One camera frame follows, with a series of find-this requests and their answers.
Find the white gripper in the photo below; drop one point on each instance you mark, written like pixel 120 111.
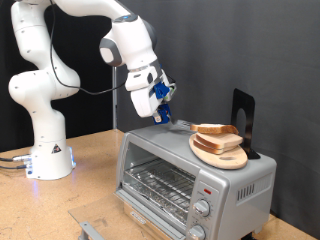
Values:
pixel 145 100

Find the metal spatula with blue block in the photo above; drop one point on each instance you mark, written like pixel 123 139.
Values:
pixel 165 113

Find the white bread slice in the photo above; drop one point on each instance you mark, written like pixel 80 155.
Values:
pixel 215 128

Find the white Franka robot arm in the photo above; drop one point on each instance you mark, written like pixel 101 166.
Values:
pixel 46 133

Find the silver toaster oven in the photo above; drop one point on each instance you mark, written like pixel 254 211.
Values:
pixel 240 173

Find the silver oven knob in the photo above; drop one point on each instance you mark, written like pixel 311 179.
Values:
pixel 196 232
pixel 201 208

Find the silver metal pole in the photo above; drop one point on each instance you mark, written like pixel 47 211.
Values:
pixel 114 100

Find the toasted bread slice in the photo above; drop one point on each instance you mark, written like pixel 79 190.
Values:
pixel 218 140
pixel 203 147

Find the black fabric backdrop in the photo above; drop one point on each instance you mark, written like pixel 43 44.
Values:
pixel 90 110

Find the round wooden board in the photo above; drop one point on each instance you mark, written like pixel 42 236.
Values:
pixel 226 161

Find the black metal bookend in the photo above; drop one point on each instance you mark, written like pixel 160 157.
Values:
pixel 238 103

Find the grey fabric backdrop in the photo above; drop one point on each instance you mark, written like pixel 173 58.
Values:
pixel 266 50

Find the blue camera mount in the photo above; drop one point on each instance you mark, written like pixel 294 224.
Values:
pixel 161 90

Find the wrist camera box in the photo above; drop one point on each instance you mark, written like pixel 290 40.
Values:
pixel 171 91

